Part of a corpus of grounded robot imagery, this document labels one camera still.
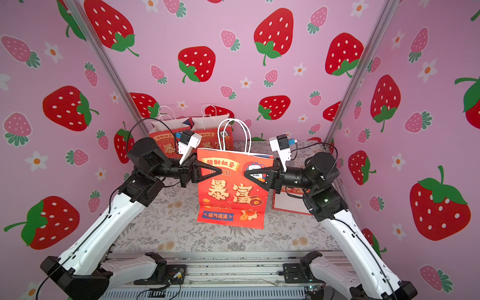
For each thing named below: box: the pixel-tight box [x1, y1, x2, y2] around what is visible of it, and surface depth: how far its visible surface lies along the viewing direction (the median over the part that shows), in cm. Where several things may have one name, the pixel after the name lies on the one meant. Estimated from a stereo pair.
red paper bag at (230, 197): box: [196, 148, 275, 230], surface depth 54 cm
